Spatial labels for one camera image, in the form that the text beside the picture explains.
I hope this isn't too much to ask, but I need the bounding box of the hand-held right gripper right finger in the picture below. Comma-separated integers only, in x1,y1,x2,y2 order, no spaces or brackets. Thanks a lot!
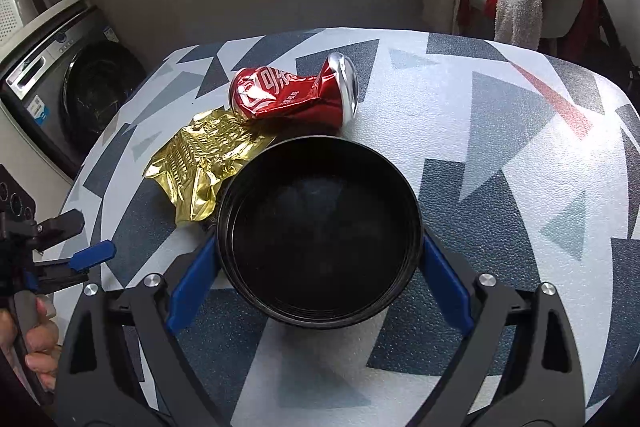
422,234,587,427

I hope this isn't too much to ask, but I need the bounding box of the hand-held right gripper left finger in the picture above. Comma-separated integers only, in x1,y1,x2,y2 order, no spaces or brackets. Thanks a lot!
54,232,221,427

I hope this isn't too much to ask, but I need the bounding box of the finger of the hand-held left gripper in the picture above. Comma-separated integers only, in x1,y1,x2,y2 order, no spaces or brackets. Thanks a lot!
34,241,117,294
36,211,86,249

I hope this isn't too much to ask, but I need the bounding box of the gold foil wrapper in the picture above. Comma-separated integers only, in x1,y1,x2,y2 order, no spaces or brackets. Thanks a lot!
142,108,276,225

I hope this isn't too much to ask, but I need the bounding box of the black plastic bowl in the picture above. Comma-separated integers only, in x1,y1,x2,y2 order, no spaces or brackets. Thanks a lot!
216,136,425,327

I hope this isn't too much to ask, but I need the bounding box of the crushed red can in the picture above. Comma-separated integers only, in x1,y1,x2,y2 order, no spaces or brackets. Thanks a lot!
229,53,359,128

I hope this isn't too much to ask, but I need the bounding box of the person's left hand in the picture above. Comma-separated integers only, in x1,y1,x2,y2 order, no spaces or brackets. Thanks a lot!
0,297,62,392

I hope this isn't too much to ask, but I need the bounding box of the geometric patterned table cover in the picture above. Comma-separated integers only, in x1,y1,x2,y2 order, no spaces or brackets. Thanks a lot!
57,26,640,427

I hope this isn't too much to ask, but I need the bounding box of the grey washing machine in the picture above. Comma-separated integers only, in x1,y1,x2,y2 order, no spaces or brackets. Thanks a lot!
0,4,148,180

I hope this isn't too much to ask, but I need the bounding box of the red fabric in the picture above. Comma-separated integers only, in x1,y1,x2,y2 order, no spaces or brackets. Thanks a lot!
457,0,502,36

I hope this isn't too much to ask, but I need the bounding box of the white towel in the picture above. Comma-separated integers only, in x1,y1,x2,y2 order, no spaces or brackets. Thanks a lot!
452,0,598,50

